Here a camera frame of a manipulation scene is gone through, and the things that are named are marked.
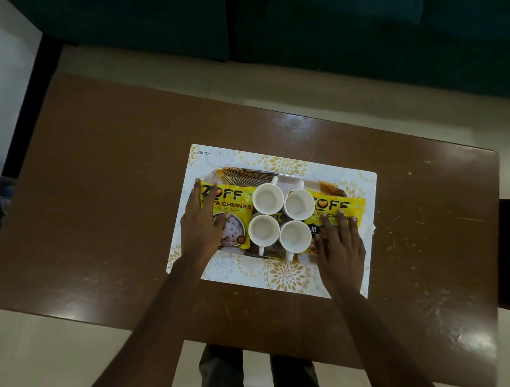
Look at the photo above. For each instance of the person's right hand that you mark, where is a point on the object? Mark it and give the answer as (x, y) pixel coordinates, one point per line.
(342, 263)

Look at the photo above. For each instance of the person's left hand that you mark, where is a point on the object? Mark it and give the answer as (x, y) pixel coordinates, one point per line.
(199, 235)

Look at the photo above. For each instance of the yellow snack packet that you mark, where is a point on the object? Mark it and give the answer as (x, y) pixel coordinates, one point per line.
(338, 201)
(239, 199)

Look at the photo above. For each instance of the white ceramic cup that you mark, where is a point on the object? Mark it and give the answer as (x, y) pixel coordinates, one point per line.
(263, 230)
(299, 204)
(267, 198)
(295, 235)

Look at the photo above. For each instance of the white floral placemat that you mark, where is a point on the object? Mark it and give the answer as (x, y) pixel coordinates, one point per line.
(247, 275)

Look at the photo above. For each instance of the person's left forearm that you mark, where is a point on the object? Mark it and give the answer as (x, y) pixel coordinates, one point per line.
(151, 331)

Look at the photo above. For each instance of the person's right forearm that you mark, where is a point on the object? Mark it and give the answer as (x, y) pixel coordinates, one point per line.
(378, 343)

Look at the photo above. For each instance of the person's dark trousers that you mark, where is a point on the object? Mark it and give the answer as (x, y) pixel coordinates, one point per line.
(223, 367)

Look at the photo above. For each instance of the leaf print serving tray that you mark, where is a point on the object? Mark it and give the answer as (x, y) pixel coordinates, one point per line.
(247, 175)

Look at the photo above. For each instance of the brown wooden table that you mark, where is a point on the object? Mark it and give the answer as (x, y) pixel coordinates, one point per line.
(99, 159)

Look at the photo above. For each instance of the brown plastic stool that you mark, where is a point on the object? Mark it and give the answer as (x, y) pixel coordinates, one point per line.
(504, 255)

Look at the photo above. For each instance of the dark round waste bin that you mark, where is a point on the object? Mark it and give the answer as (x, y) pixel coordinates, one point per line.
(6, 199)

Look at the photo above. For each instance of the green armchair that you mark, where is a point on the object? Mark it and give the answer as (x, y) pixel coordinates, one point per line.
(119, 28)

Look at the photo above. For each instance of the long green sofa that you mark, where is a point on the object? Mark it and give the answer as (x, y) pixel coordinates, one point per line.
(358, 40)

